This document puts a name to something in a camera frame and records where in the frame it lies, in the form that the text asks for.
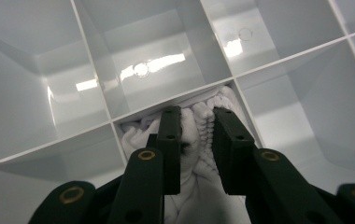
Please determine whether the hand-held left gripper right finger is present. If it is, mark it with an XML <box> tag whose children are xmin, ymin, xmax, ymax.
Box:
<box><xmin>212</xmin><ymin>106</ymin><xmax>339</xmax><ymax>224</ymax></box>

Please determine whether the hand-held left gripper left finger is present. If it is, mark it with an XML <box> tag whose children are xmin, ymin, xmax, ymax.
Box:
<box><xmin>107</xmin><ymin>105</ymin><xmax>183</xmax><ymax>224</ymax></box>

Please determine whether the white sock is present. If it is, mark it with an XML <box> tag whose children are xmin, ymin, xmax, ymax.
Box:
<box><xmin>120</xmin><ymin>85</ymin><xmax>255</xmax><ymax>224</ymax></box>

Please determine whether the white compartment storage box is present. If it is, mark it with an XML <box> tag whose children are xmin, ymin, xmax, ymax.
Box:
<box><xmin>0</xmin><ymin>0</ymin><xmax>355</xmax><ymax>224</ymax></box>

